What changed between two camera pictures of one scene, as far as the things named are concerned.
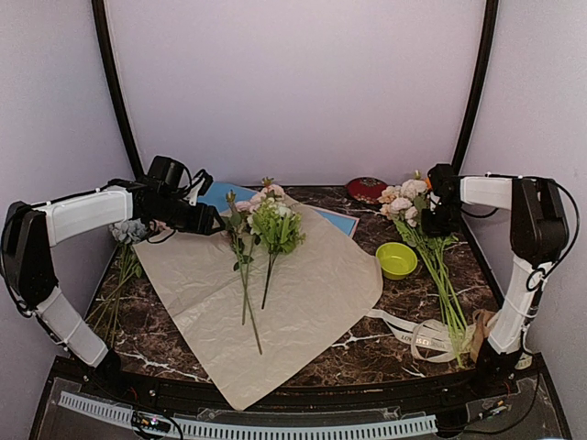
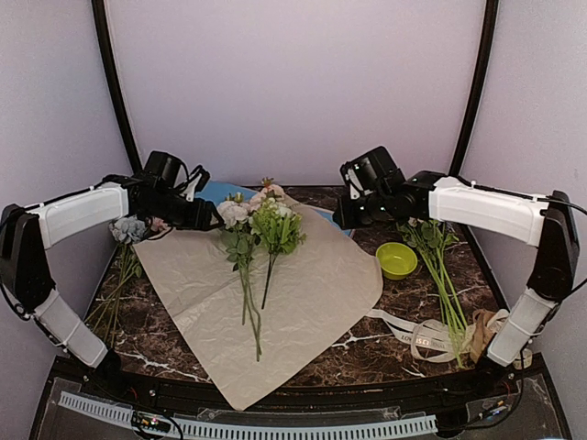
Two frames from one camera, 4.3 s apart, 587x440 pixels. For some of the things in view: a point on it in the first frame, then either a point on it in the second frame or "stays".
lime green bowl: (397, 260) stays
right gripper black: (432, 231) → (344, 209)
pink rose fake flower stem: (232, 199) → (271, 192)
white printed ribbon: (428, 340) stays
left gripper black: (202, 223) stays
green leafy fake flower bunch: (278, 230) stays
